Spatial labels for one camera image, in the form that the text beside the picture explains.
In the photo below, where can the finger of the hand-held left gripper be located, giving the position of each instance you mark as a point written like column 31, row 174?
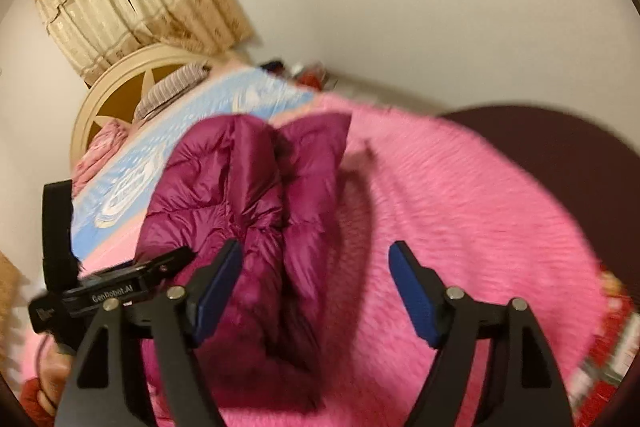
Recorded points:
column 170, row 259

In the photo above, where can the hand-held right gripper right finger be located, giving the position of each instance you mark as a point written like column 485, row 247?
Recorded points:
column 415, row 297

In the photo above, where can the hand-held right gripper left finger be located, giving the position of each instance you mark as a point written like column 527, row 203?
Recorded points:
column 217, row 297

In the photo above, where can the magenta puffer jacket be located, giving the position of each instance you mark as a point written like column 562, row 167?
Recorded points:
column 225, row 187

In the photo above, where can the person's left hand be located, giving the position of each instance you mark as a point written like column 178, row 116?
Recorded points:
column 55, row 377

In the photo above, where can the folded pink floral quilt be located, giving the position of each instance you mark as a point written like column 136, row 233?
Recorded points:
column 100, row 154

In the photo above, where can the bed with pink blue cover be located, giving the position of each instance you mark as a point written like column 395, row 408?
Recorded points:
column 450, row 217

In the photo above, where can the cream round headboard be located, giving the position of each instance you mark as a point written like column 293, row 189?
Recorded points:
column 115, row 79

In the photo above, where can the striped pillow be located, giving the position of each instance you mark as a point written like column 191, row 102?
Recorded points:
column 170, row 89

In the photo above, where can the dark bedside item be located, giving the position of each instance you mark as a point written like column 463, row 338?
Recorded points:
column 272, row 67

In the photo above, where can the red container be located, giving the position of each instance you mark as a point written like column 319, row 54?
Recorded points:
column 312, row 78

